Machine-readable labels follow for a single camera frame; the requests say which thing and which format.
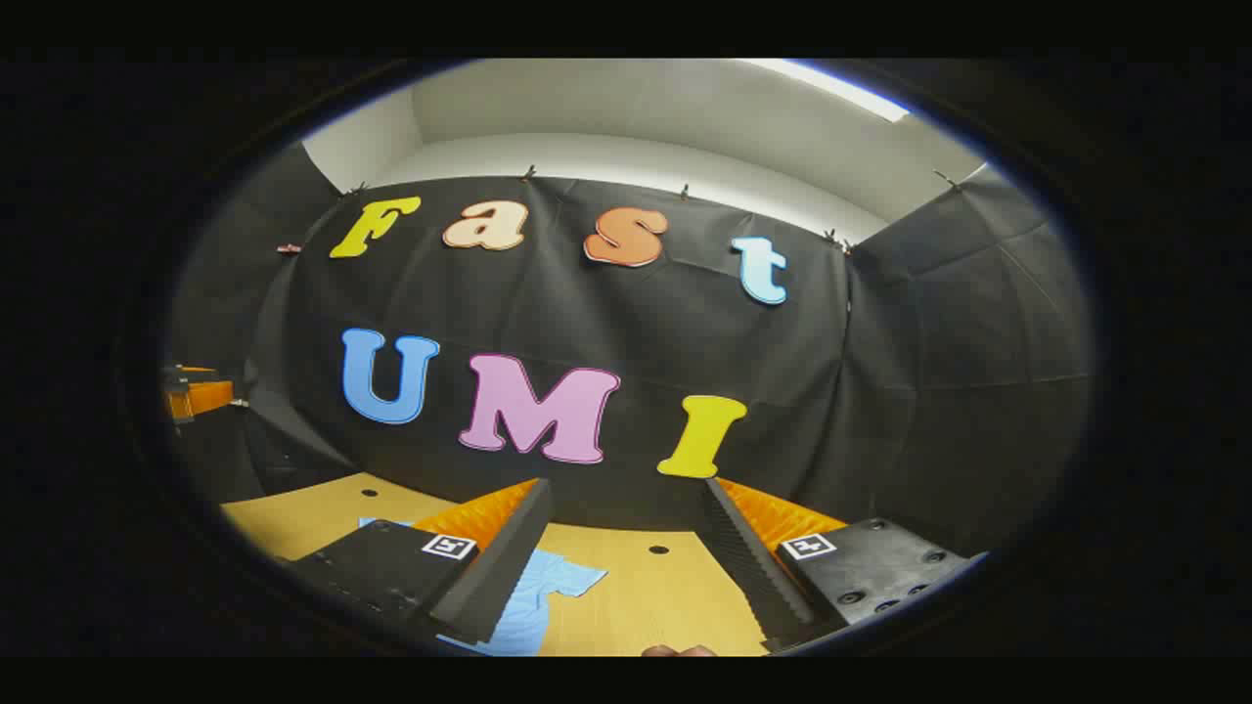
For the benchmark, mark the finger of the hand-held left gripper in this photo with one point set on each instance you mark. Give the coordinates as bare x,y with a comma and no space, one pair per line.
207,396

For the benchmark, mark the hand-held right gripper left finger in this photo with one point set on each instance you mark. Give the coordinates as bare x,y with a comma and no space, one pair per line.
504,562

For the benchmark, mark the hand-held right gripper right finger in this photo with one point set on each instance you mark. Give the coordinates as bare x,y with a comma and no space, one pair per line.
748,562

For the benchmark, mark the light blue T-shirt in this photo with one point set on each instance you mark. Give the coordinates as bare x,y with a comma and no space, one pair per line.
533,606

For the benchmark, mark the black backdrop cloth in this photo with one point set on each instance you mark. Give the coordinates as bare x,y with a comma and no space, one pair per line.
587,313

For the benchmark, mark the ceiling light strip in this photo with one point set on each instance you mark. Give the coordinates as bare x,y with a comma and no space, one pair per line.
831,86

